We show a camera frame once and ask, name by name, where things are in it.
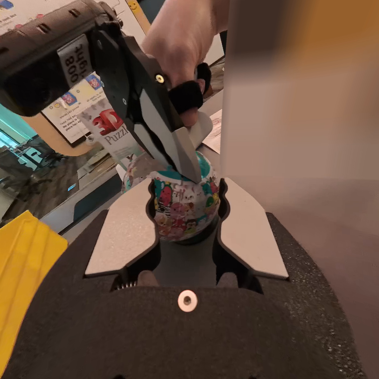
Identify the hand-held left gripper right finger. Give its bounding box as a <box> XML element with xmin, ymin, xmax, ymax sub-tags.
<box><xmin>212</xmin><ymin>177</ymin><xmax>290</xmax><ymax>287</ymax></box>

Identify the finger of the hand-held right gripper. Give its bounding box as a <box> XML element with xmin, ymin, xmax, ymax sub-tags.
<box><xmin>134</xmin><ymin>124</ymin><xmax>179</xmax><ymax>173</ymax></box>
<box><xmin>139</xmin><ymin>88</ymin><xmax>202</xmax><ymax>185</ymax></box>

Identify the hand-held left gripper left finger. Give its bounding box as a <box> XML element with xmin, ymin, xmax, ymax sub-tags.
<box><xmin>84</xmin><ymin>179</ymin><xmax>163</xmax><ymax>286</ymax></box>

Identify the colourful puzzle ball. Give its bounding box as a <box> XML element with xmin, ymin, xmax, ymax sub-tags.
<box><xmin>121</xmin><ymin>150</ymin><xmax>221</xmax><ymax>243</ymax></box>

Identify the yellow plastic bin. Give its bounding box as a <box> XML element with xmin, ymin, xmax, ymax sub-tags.
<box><xmin>0</xmin><ymin>210</ymin><xmax>68</xmax><ymax>360</ymax></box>

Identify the puzzle ball cardboard box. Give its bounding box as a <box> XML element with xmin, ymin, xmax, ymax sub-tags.
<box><xmin>80</xmin><ymin>102</ymin><xmax>148</xmax><ymax>175</ymax></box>

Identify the black round ball stand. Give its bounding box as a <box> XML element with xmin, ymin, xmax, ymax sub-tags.
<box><xmin>172</xmin><ymin>225</ymin><xmax>220</xmax><ymax>246</ymax></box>

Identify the person's right hand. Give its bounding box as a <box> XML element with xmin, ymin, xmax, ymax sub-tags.
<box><xmin>142</xmin><ymin>0</ymin><xmax>230</xmax><ymax>93</ymax></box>

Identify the white folded instruction leaflet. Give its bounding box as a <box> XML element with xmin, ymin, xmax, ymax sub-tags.
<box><xmin>202</xmin><ymin>109</ymin><xmax>223</xmax><ymax>154</ymax></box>

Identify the dark teal side cabinet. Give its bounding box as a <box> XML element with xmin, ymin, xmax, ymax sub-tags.
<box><xmin>40</xmin><ymin>169</ymin><xmax>122</xmax><ymax>234</ymax></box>

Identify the framed instruction poster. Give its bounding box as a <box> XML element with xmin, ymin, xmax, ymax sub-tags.
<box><xmin>0</xmin><ymin>0</ymin><xmax>148</xmax><ymax>146</ymax></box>

